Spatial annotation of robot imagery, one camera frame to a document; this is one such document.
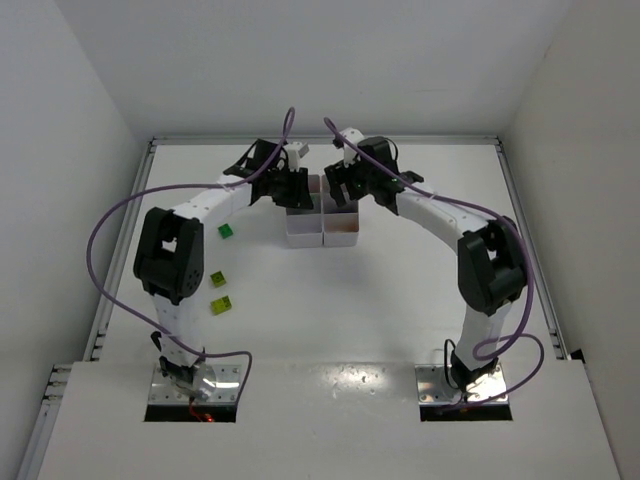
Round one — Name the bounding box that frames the small green lego brick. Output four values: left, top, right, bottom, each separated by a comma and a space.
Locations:
218, 223, 234, 239

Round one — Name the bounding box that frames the green and yellow lego stack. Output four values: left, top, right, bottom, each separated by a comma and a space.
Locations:
210, 296, 232, 316

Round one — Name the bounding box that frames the orange lego brick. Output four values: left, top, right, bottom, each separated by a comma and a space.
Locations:
326, 225, 359, 235

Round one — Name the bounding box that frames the yellow-green lego brick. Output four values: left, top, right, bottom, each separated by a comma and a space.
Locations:
210, 271, 226, 288

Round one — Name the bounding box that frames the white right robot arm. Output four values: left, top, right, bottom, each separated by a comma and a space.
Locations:
325, 130, 527, 390

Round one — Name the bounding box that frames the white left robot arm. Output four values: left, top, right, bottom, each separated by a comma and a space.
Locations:
133, 139, 313, 396

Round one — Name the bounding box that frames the white divided storage box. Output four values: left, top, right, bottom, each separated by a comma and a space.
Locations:
285, 174, 360, 248

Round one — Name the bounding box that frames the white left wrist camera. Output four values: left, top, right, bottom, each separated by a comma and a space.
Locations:
284, 141, 309, 171

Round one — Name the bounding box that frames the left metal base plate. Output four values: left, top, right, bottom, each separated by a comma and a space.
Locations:
148, 363, 243, 407

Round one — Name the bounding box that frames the metal base plate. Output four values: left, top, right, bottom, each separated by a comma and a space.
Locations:
148, 363, 243, 407
415, 363, 510, 406

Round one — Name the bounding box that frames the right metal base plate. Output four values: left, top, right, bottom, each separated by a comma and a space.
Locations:
415, 363, 510, 406

